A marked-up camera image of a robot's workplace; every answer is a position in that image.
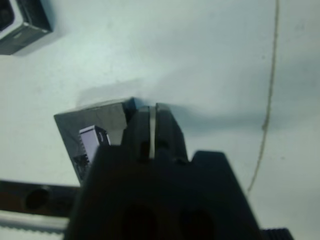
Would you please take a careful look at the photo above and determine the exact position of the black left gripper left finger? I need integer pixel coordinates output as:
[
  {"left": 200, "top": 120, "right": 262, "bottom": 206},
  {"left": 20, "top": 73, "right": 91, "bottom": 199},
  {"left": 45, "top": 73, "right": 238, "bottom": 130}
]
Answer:
[{"left": 121, "top": 105, "right": 152, "bottom": 161}]

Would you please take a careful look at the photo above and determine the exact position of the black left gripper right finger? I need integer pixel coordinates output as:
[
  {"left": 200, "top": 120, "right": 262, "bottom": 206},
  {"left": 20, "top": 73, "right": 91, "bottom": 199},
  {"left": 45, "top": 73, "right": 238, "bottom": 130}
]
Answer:
[{"left": 153, "top": 102, "right": 188, "bottom": 164}]

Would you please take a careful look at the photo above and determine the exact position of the black printed box lid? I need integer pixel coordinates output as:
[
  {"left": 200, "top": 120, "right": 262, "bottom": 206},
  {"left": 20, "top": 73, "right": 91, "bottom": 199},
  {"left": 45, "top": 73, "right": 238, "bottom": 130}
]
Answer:
[{"left": 53, "top": 96, "right": 157, "bottom": 187}]

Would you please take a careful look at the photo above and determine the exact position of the slim black camera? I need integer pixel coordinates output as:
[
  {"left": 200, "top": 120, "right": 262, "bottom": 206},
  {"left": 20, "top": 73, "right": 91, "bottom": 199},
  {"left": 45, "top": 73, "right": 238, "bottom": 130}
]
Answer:
[{"left": 0, "top": 0, "right": 12, "bottom": 31}]

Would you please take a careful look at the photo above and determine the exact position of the black box base white insert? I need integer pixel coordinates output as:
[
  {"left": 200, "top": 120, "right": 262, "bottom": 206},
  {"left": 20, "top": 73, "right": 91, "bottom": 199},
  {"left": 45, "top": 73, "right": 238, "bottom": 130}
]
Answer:
[{"left": 0, "top": 0, "right": 54, "bottom": 57}]

